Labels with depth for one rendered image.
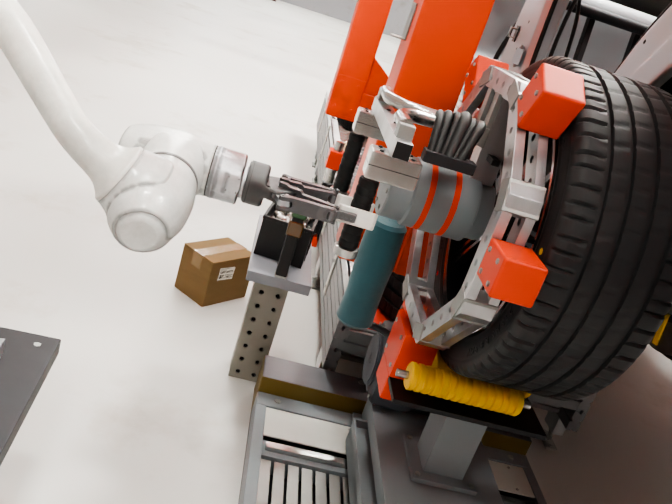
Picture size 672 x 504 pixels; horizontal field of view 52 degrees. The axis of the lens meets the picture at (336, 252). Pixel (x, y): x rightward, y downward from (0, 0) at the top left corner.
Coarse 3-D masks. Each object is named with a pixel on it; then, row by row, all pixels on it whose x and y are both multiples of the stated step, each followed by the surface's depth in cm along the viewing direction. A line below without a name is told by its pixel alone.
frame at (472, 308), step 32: (480, 96) 143; (512, 96) 120; (512, 128) 118; (512, 160) 113; (544, 160) 114; (512, 192) 111; (544, 192) 112; (416, 256) 159; (480, 256) 116; (416, 288) 154; (480, 288) 117; (416, 320) 142; (448, 320) 123; (480, 320) 120
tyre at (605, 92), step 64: (576, 64) 124; (576, 128) 112; (640, 128) 114; (576, 192) 108; (640, 192) 110; (576, 256) 109; (640, 256) 110; (512, 320) 116; (576, 320) 113; (640, 320) 113; (512, 384) 133; (576, 384) 124
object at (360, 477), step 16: (352, 432) 179; (368, 432) 182; (352, 448) 174; (368, 448) 175; (352, 464) 170; (368, 464) 170; (352, 480) 166; (368, 480) 164; (352, 496) 162; (368, 496) 159
